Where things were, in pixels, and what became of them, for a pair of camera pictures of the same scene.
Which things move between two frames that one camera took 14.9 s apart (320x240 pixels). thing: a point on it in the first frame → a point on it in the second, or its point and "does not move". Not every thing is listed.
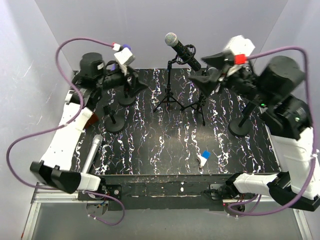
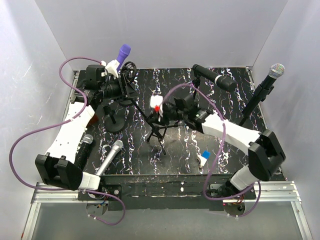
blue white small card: x=205 y=156 does not move
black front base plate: x=161 y=192 does not move
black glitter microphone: x=171 y=39 → x=81 y=158
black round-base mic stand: x=113 y=123 does not move
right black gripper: x=220 y=61 → x=155 y=120
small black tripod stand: x=201 y=102 → x=196 y=82
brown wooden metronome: x=93 y=119 does not move
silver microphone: x=97 y=140 → x=117 y=146
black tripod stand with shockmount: x=180 y=60 → x=157 y=132
